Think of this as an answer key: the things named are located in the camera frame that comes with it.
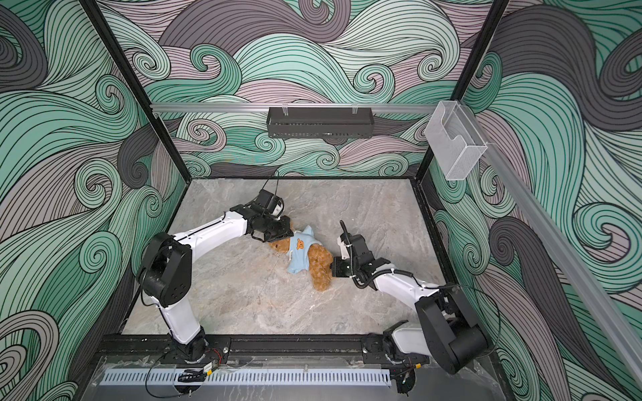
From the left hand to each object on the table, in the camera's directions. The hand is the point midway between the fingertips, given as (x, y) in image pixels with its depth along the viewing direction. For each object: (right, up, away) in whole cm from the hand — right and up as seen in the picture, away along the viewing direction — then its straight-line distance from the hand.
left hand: (294, 231), depth 89 cm
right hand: (+14, -12, -1) cm, 19 cm away
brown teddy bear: (+10, -11, -2) cm, 14 cm away
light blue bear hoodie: (+2, -3, -2) cm, 5 cm away
